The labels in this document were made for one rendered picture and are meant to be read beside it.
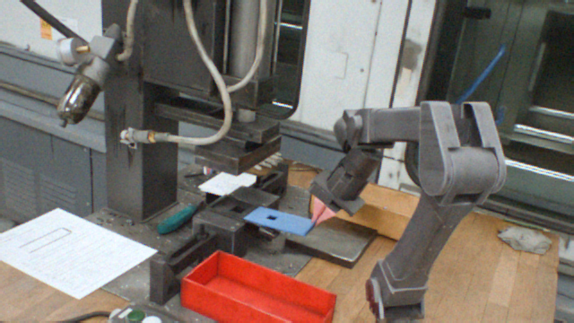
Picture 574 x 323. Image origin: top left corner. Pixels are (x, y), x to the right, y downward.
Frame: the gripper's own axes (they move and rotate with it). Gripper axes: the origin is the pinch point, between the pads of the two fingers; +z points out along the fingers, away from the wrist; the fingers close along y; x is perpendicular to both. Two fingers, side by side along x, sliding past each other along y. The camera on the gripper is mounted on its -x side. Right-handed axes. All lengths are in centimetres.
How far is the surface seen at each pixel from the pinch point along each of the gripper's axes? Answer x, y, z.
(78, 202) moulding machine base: -68, 97, 117
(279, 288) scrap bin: 12.7, -3.3, 8.1
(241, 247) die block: 4.7, 8.6, 13.4
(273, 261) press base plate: 1.1, 2.1, 13.6
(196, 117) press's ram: 2.8, 31.8, -2.6
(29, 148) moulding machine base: -70, 133, 115
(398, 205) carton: -35.8, -10.6, 3.1
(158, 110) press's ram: 2.8, 40.4, 2.2
